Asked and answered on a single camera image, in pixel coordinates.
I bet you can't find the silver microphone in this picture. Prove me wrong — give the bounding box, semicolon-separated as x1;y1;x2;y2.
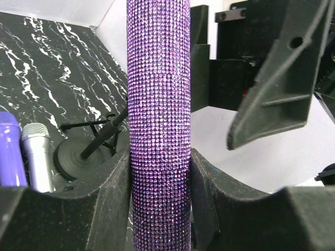
21;122;54;193

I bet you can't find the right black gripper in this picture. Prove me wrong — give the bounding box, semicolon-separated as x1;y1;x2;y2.
191;1;334;150

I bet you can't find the black tripod stand with ring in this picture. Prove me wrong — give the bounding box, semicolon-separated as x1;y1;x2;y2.
59;112;121;156

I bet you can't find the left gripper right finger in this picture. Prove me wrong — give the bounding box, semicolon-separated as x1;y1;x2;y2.
191;149;334;250

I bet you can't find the black round-base stand left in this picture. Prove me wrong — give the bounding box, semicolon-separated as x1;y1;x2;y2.
53;107;128;181

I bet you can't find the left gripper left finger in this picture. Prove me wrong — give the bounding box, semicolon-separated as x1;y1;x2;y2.
1;149;130;250

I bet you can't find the glitter purple microphone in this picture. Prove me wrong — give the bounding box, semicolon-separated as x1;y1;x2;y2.
127;1;191;250

